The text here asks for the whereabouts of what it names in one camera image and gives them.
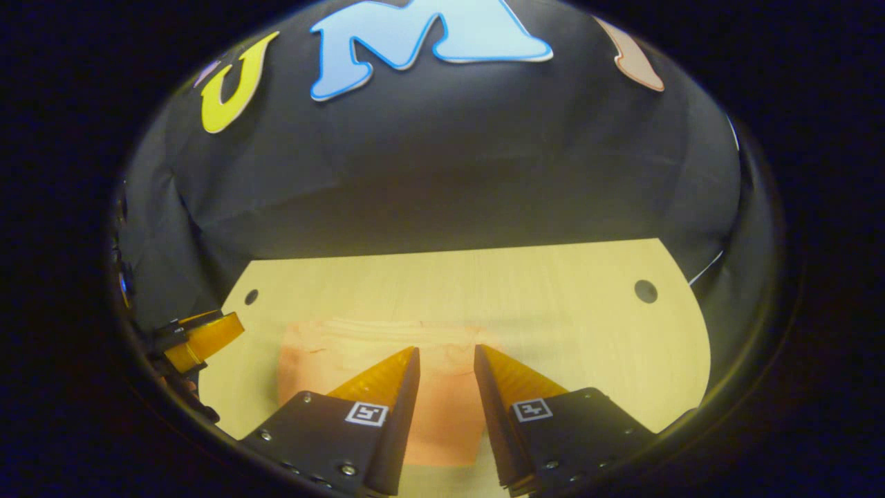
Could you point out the orange T-shirt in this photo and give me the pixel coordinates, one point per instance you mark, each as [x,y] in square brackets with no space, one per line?
[446,387]

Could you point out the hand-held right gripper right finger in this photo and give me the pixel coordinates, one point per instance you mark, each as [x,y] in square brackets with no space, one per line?
[494,422]

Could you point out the black backdrop cloth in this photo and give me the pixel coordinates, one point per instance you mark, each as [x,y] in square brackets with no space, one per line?
[442,159]

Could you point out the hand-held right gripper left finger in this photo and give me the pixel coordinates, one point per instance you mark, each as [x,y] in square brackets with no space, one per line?
[401,422]

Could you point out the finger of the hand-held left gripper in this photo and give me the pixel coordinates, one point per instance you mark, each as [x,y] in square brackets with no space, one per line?
[173,330]
[207,339]

